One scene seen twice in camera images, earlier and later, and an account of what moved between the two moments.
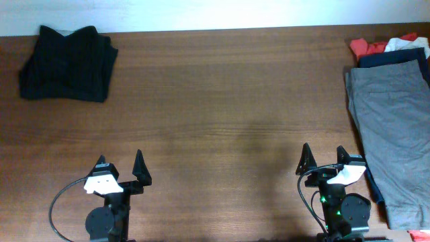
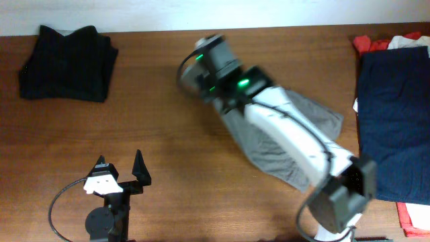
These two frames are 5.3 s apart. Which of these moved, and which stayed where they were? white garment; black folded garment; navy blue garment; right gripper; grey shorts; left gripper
Moved: right gripper; navy blue garment; grey shorts
Stayed: white garment; black folded garment; left gripper
